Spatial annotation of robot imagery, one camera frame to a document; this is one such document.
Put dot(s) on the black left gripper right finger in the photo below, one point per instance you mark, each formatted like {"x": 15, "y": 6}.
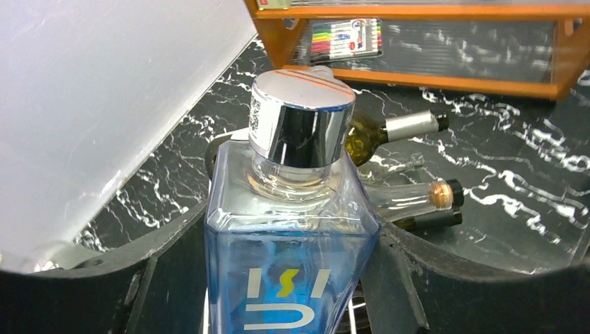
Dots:
{"x": 412, "y": 286}

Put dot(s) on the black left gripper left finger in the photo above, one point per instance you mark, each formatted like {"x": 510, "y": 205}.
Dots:
{"x": 154, "y": 284}

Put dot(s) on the blue square glass bottle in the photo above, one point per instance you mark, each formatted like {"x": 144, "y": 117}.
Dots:
{"x": 289, "y": 228}

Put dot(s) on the dark black-capped wine bottle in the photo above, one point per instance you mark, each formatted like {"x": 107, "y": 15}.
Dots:
{"x": 431, "y": 220}

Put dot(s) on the clear labelled wine bottle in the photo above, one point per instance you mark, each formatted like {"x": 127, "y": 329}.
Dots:
{"x": 392, "y": 203}

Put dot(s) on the green wine bottle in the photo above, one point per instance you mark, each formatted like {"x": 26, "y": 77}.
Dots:
{"x": 366, "y": 134}

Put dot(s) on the small clear plastic cup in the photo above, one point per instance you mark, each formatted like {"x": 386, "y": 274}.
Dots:
{"x": 321, "y": 72}

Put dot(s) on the coloured marker pen pack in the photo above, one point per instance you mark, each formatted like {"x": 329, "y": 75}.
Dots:
{"x": 345, "y": 40}

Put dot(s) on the orange wooden shelf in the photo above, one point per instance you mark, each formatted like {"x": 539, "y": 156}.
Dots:
{"x": 523, "y": 48}

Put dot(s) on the small white box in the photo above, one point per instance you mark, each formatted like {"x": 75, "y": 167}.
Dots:
{"x": 274, "y": 4}

